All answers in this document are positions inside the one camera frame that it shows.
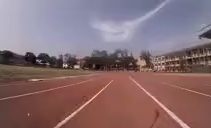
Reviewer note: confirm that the dark low building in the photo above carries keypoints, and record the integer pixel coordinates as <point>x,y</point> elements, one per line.
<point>108,62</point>

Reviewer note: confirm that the low grey wall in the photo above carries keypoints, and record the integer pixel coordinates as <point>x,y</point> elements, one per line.
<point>206,69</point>

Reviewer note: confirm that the row of trees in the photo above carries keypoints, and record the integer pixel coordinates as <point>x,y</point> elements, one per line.
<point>66,60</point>

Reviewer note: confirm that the red running track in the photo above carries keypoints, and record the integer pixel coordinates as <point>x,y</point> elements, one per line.
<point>121,106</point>

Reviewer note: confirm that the pale multi-storey building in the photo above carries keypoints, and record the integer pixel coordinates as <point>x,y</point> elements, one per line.
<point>196,58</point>

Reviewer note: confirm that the grass field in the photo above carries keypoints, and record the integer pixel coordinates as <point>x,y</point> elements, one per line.
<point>29,71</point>

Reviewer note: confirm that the grey building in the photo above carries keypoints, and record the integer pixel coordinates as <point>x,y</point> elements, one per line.
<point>6,57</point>

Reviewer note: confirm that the white kerb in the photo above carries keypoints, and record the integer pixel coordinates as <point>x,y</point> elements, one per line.
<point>59,77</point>

